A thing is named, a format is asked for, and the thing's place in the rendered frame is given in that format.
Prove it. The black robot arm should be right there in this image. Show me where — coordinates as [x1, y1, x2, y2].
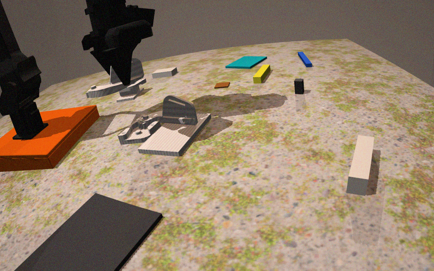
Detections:
[0, 0, 155, 140]

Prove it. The teal flat plate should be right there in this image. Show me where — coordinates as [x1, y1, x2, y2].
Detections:
[225, 56, 267, 69]

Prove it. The yellow rectangular bar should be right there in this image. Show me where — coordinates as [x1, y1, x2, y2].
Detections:
[253, 64, 270, 84]

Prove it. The blue rectangular bar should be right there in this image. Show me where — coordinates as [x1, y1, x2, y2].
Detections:
[298, 52, 312, 67]

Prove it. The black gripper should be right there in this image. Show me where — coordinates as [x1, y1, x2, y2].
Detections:
[82, 0, 153, 86]

